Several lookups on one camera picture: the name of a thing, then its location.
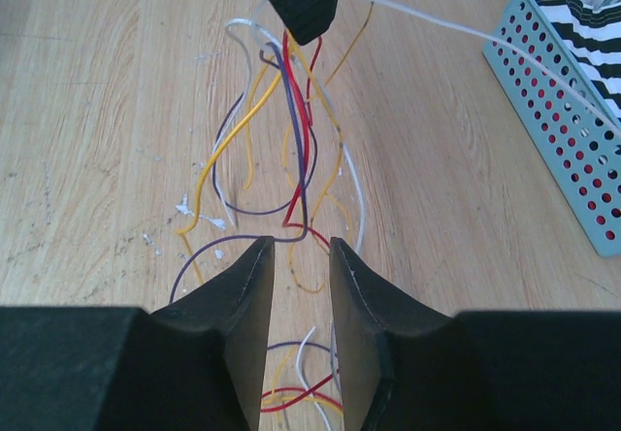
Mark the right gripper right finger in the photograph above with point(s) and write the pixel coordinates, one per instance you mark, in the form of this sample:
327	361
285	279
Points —
405	366

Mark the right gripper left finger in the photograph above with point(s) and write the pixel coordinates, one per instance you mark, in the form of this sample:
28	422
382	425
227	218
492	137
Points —
196	364

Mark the white zip tie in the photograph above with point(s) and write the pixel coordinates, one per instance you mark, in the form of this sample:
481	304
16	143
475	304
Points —
485	38

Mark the black white striped cloth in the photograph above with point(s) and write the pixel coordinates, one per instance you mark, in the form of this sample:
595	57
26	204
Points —
591	31

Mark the light blue plastic basket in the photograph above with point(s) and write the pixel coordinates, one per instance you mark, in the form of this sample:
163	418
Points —
538	72

